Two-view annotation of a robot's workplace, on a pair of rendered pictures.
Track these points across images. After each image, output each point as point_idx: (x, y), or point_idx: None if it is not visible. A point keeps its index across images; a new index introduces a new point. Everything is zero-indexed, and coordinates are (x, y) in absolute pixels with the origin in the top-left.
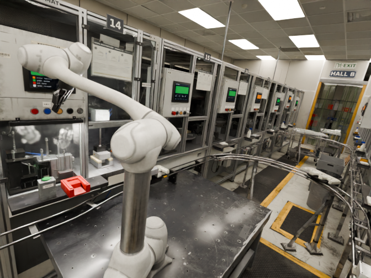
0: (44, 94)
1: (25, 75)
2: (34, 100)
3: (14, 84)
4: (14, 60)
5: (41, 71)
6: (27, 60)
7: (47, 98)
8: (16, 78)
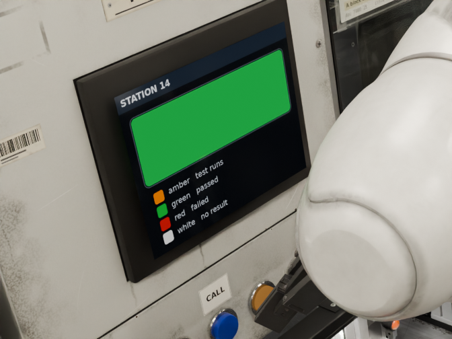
0: (199, 251)
1: (122, 206)
2: (170, 305)
3: (85, 276)
4: (60, 153)
5: (447, 300)
6: (418, 296)
7: (211, 264)
8: (87, 235)
